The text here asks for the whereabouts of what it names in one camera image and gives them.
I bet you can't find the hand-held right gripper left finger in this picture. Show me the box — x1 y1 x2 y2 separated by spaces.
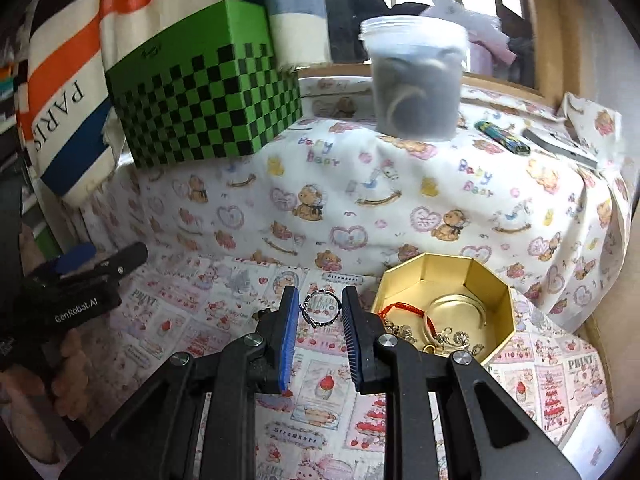
57 285 301 480

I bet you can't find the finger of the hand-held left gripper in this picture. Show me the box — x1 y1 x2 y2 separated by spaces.
52 242 98 276
65 241 149 283

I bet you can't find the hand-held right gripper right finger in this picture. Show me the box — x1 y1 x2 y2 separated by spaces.
341 285 581 480

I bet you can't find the dark beaded bracelet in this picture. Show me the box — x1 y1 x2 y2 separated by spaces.
299 291 343 330

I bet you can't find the silver chain bracelet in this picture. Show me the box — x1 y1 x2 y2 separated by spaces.
384 322 418 345

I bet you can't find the red string bracelet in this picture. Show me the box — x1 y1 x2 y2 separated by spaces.
377 301 426 324

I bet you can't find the silver charm bracelet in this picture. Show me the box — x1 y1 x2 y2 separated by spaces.
420 327 485 357

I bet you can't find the gold bangle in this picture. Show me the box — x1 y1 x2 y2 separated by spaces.
424 294 488 335

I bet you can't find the gold octagonal tin box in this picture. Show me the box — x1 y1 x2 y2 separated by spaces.
371 252 516 367

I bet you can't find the person's left hand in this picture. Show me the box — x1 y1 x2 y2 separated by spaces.
0 330 91 463

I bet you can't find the strawberry print cloth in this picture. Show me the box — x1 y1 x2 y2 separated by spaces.
85 252 613 480

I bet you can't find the bear print cloth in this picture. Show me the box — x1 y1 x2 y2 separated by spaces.
80 77 633 333

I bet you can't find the green black checkered box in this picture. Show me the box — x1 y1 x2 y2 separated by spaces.
105 0 304 170

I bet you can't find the striped canvas tote bag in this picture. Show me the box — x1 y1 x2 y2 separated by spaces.
15 0 243 208

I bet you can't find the white card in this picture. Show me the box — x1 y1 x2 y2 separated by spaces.
557 405 623 468

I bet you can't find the colourful patterned pen case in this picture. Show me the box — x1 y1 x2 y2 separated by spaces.
474 120 531 157

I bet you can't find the clear plastic jar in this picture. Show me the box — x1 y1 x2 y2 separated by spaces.
359 15 470 142

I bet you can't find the white flat case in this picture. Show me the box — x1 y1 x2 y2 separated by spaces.
522 127 601 170

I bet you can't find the blue and cream cloth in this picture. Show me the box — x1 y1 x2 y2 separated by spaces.
260 0 333 73

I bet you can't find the dark cloth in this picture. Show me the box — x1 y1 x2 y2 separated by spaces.
326 0 397 65

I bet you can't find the pink and white cloth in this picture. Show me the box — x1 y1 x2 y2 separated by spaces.
420 0 518 67

